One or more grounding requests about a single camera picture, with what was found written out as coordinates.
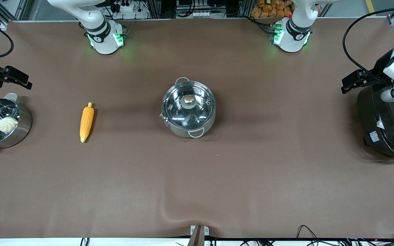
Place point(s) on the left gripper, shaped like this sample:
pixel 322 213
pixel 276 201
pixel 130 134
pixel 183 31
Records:
pixel 377 72

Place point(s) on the yellow corn cob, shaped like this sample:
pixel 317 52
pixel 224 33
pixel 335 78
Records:
pixel 87 121

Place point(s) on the glass pot lid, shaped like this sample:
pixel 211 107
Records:
pixel 188 109

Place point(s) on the steel steamer pot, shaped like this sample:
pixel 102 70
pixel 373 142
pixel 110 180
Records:
pixel 21 126

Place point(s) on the white steamed bun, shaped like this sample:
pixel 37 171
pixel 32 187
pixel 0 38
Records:
pixel 8 124

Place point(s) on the black rice cooker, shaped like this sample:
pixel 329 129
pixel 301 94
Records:
pixel 385 130

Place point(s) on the orange packaged buns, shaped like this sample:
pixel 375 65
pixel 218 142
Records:
pixel 270 9

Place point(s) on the white power strip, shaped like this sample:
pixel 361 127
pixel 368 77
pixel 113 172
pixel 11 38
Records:
pixel 125 7

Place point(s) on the brown table cover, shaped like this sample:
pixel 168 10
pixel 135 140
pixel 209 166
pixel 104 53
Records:
pixel 197 184

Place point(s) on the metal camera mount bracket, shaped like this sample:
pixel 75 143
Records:
pixel 198 234

